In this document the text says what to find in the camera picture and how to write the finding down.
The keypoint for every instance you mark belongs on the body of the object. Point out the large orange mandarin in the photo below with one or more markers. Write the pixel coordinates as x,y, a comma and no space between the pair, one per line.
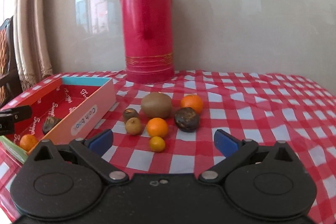
192,103

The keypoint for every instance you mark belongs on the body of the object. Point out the large dark passion fruit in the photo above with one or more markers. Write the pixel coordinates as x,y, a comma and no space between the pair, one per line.
187,119

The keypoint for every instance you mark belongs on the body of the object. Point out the wooden chair with woven back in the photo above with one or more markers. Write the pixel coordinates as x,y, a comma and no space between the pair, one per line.
6,61

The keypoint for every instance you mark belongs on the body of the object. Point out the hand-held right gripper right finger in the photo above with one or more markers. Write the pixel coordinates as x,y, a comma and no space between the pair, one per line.
225,142

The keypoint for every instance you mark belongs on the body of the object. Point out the small orange kumquat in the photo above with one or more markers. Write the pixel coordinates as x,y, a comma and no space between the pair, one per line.
157,144

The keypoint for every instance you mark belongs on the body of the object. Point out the dark wrinkled fruit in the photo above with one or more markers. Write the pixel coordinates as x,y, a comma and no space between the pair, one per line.
50,124

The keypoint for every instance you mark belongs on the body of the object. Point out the beige lace curtain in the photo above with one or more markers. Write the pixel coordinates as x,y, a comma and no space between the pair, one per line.
31,29

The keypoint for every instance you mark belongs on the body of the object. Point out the colourful cardboard box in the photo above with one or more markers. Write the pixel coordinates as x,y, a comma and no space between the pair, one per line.
88,111

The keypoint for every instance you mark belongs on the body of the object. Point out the brown kiwi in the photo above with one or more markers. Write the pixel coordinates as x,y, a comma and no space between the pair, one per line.
156,105

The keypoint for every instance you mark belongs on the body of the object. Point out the small greenish brown fruit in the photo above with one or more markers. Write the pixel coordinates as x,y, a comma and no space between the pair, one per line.
133,126

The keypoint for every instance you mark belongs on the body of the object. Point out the small dark brown fruit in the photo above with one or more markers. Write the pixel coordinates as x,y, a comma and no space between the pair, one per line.
130,113

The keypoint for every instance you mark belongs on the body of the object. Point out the red thermos flask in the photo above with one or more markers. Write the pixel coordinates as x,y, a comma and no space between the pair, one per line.
147,29

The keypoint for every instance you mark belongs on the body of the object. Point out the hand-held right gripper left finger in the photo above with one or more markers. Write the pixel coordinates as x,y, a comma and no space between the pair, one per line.
101,139

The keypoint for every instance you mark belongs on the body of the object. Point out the red checkered tablecloth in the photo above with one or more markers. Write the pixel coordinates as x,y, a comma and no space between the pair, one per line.
236,108

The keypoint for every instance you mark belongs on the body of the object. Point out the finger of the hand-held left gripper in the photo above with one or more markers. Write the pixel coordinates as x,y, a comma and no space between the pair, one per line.
19,111

